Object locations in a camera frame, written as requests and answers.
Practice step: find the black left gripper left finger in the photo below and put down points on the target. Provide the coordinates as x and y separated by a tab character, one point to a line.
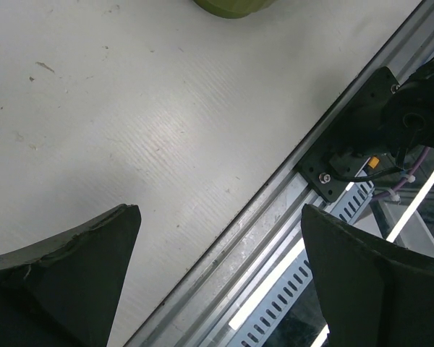
65	290

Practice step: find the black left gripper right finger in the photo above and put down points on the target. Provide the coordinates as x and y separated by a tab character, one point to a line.
371	292

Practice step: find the olive green slotted container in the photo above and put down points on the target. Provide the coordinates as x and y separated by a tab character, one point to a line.
233	9

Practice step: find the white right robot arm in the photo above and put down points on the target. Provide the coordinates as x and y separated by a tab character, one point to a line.
408	116

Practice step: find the grey slotted cable duct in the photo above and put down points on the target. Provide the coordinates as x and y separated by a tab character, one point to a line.
260	306

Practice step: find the aluminium front rail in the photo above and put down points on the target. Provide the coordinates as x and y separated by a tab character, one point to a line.
206	292

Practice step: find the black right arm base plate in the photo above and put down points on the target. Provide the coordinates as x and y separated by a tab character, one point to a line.
339	151

